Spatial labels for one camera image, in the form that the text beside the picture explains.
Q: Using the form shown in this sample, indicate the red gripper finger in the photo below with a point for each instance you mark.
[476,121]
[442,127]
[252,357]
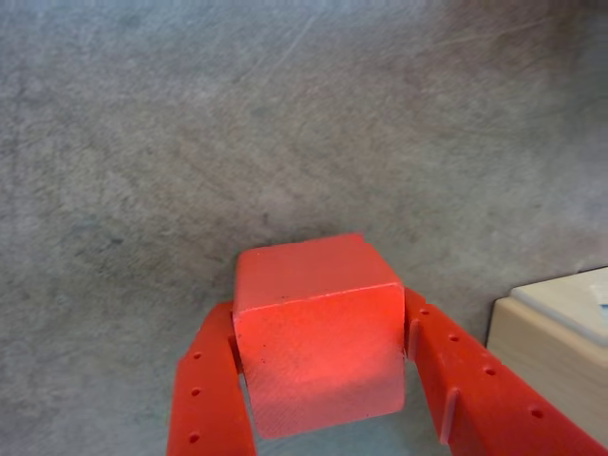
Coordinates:
[484,408]
[209,404]

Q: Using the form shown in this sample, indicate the red cube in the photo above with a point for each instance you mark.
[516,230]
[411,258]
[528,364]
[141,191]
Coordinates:
[318,342]

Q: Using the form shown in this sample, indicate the aluminium extrusion rail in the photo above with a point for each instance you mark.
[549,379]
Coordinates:
[546,361]

